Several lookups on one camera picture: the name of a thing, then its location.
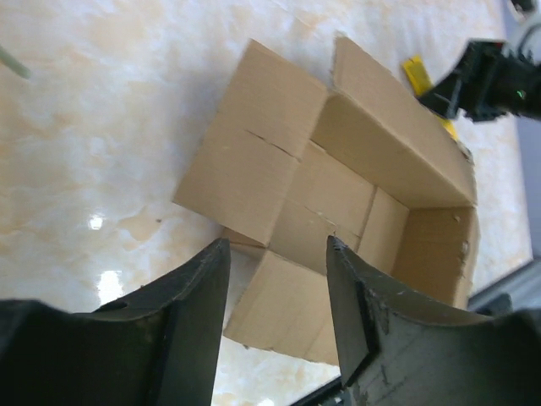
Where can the yellow cream tube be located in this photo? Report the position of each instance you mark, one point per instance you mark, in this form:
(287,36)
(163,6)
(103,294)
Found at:
(420,82)

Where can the brown cardboard express box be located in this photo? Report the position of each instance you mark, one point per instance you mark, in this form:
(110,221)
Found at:
(288,161)

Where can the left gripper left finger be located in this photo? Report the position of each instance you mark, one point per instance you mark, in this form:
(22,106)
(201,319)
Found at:
(158,345)

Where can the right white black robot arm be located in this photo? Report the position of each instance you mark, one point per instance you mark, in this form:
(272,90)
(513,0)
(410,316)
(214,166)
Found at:
(527,16)

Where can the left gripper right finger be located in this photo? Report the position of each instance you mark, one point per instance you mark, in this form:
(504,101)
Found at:
(397,346)

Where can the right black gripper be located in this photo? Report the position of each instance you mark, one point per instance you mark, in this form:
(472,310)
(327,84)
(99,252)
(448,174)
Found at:
(489,80)

